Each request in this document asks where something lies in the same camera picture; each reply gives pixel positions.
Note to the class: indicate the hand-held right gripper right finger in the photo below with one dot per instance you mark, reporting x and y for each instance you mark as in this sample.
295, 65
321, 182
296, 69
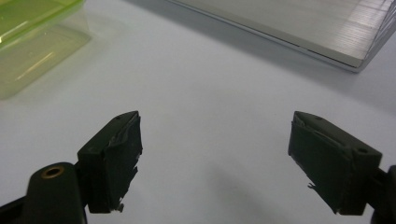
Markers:
330, 161

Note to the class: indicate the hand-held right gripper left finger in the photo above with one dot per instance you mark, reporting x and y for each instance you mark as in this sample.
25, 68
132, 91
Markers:
112, 161

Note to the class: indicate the silver metal tray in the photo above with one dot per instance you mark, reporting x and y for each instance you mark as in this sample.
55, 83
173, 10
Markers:
295, 28

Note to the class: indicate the green translucent plastic container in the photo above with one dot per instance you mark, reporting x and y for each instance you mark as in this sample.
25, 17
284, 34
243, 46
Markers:
28, 46

